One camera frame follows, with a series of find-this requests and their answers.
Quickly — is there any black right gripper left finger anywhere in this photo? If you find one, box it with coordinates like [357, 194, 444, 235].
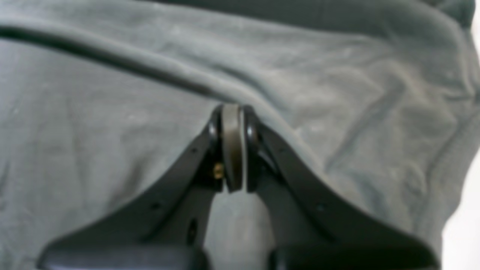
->
[37, 104, 243, 270]

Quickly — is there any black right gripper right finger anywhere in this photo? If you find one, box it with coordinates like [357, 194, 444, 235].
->
[243, 106, 440, 270]

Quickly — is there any dark grey t-shirt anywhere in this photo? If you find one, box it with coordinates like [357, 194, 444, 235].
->
[1, 0, 479, 270]

